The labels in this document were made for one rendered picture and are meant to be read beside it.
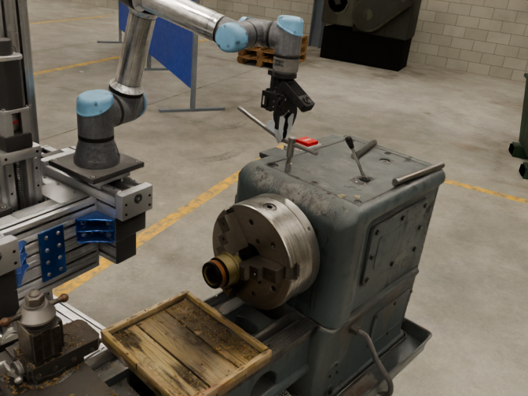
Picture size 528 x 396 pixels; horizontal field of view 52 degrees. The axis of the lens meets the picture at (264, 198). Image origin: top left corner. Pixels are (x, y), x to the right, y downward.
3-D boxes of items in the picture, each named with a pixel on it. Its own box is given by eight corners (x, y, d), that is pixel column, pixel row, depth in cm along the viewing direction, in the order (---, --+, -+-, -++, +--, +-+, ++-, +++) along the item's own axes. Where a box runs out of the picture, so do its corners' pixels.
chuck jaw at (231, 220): (247, 246, 156) (231, 208, 156) (258, 242, 152) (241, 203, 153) (218, 258, 148) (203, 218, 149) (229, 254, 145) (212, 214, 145)
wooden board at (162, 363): (186, 299, 167) (186, 288, 165) (271, 361, 146) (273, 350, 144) (100, 342, 146) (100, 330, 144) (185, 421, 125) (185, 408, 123)
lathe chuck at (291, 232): (226, 262, 174) (241, 177, 159) (299, 318, 157) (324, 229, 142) (206, 272, 168) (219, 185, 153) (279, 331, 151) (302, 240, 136)
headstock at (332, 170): (325, 216, 227) (340, 128, 211) (427, 265, 200) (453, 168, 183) (222, 264, 187) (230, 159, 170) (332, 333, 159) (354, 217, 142)
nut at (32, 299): (39, 295, 116) (38, 282, 115) (49, 304, 114) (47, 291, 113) (21, 302, 114) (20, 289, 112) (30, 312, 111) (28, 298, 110)
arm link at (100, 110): (68, 133, 176) (66, 93, 170) (97, 123, 187) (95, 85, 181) (97, 141, 171) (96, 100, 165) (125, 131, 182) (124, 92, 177)
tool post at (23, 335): (51, 335, 124) (48, 300, 120) (67, 353, 120) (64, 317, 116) (19, 350, 119) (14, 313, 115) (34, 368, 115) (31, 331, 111)
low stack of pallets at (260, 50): (264, 53, 1010) (266, 28, 992) (306, 60, 983) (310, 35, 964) (235, 62, 905) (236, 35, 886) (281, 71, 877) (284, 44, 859)
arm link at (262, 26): (229, 16, 150) (264, 23, 146) (247, 14, 159) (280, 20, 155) (227, 45, 153) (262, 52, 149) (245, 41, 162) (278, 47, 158)
